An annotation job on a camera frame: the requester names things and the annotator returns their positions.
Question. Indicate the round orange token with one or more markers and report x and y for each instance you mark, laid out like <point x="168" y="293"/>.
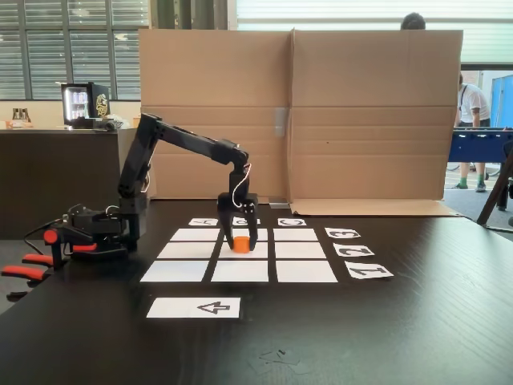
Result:
<point x="241" y="244"/>

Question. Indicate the white paper grid square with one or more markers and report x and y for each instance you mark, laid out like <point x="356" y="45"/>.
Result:
<point x="305" y="271"/>
<point x="260" y="251"/>
<point x="196" y="234"/>
<point x="296" y="234"/>
<point x="240" y="271"/>
<point x="263" y="234"/>
<point x="176" y="271"/>
<point x="188" y="250"/>
<point x="300" y="250"/>

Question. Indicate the paper label letter B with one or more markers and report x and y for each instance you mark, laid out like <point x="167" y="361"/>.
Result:
<point x="239" y="221"/>

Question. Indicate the paper label letter C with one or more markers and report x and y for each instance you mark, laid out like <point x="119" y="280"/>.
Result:
<point x="282" y="221"/>

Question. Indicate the paper label letter A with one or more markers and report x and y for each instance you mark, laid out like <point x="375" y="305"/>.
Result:
<point x="193" y="222"/>

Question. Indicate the paper label number 3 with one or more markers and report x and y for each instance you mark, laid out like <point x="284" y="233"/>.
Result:
<point x="330" y="232"/>

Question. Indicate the paper label number 2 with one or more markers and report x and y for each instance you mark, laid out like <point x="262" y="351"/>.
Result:
<point x="340" y="250"/>

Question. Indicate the white arrow paper sheet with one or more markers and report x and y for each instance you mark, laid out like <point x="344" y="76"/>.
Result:
<point x="176" y="308"/>

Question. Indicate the paper label number 1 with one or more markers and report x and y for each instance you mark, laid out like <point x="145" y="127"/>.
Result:
<point x="376" y="274"/>

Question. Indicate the white plastic bag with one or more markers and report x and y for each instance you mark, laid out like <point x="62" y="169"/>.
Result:
<point x="120" y="120"/>

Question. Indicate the clear tape scraps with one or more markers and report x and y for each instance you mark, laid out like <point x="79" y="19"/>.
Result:
<point x="276" y="361"/>

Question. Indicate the small black object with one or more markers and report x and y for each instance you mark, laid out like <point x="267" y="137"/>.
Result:
<point x="105" y="126"/>

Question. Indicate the black mini fridge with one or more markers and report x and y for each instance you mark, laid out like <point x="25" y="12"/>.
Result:
<point x="100" y="104"/>

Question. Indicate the large brown cardboard screen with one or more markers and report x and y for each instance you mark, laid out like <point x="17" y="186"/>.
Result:
<point x="360" y="80"/>

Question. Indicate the red black table clamp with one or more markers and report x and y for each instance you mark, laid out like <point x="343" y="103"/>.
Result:
<point x="50" y="237"/>

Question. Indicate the dark wooden counter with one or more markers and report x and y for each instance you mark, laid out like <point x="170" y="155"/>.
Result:
<point x="32" y="180"/>

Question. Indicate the grey window blinds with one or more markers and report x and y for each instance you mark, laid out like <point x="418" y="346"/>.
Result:
<point x="88" y="60"/>

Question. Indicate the white roller blind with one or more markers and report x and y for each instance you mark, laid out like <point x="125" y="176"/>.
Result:
<point x="320" y="12"/>

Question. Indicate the brown bottle pack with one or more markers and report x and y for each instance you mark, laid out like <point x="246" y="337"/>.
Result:
<point x="22" y="115"/>

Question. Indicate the blue foosball table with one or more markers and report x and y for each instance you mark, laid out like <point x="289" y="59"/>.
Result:
<point x="473" y="148"/>

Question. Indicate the orange white box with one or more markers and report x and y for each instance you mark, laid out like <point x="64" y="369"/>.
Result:
<point x="16" y="124"/>

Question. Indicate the dark wooden stand leg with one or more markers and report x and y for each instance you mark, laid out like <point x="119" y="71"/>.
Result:
<point x="494" y="192"/>

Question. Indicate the person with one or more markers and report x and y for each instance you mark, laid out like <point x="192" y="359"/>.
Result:
<point x="475" y="104"/>
<point x="413" y="22"/>

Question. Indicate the blue panel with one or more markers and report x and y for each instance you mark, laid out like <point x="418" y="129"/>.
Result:
<point x="503" y="100"/>

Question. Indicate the grey duct tape strip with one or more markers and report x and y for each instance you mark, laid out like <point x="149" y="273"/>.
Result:
<point x="279" y="205"/>
<point x="281" y="122"/>

